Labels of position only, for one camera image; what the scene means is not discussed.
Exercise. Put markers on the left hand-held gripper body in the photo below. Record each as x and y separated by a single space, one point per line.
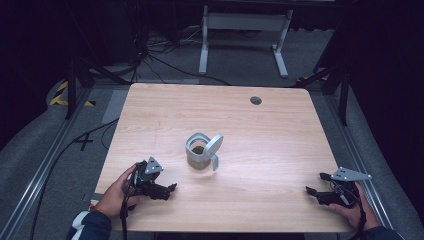
146 175

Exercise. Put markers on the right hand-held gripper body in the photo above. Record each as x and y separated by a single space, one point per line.
345 190

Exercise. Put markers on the grey jar with hinged lid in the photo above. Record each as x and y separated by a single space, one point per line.
202 151

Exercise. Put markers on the person's right hand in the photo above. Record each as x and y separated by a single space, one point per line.
355 215

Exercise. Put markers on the person's left hand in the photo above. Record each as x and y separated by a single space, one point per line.
115 198

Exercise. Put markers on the black metal stand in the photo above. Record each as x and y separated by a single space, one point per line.
343 90
71 86

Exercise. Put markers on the yellow black hazard tape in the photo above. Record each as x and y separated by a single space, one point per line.
60 96

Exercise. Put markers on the aluminium floor rail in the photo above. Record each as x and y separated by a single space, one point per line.
36 176
358 153

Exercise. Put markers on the white metal desk frame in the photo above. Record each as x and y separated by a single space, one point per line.
245 21

